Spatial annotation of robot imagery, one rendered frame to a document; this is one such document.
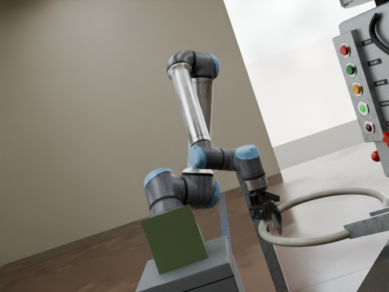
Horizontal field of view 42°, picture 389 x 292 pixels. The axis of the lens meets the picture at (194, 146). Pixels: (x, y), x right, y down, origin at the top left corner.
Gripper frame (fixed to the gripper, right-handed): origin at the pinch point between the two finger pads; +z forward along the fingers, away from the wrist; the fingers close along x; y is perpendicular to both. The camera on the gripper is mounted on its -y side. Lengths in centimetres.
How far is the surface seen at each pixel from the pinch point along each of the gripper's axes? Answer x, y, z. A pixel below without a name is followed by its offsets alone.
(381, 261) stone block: 41.6, 2.2, 12.1
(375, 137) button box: 66, 40, -42
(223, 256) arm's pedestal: -19.2, 12.7, 4.3
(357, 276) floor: -40, -138, 96
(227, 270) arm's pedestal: -13.1, 19.6, 6.9
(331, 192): 18.3, -20.9, -7.0
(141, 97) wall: -458, -415, -56
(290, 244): 22.1, 24.6, -6.0
